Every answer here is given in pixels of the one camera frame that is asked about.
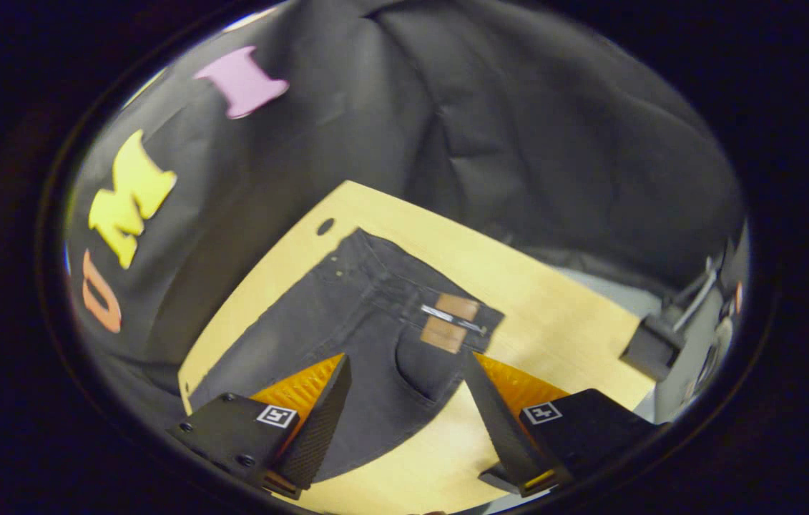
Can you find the black block on metal rod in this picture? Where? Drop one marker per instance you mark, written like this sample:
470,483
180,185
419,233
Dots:
651,347

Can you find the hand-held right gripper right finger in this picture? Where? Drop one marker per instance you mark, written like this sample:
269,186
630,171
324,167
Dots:
501,429

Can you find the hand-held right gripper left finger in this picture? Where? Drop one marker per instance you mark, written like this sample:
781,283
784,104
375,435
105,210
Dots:
318,429

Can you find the black backdrop cloth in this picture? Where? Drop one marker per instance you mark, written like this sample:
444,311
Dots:
518,143

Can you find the black jeans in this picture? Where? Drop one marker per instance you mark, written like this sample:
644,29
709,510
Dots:
361,322

